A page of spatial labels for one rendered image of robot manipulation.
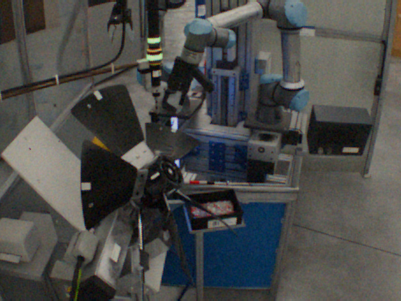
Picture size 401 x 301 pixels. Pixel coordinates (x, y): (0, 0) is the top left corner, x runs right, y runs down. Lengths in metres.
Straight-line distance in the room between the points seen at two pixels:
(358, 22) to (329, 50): 0.35
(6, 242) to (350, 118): 1.44
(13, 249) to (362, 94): 2.78
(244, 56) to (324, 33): 1.14
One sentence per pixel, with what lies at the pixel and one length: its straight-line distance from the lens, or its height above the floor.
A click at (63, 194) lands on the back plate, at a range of 1.24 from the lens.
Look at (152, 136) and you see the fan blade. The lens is 1.45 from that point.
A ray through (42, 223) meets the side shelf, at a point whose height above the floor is 0.86.
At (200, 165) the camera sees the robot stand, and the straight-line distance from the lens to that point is 2.13.
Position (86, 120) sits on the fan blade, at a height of 1.37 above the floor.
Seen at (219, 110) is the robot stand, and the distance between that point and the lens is 2.09.
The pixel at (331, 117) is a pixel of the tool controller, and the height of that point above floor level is 1.23.
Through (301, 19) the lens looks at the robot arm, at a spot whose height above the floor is 1.59.
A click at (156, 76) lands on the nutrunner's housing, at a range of 1.16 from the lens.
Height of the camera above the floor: 1.88
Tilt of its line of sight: 30 degrees down
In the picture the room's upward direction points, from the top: straight up
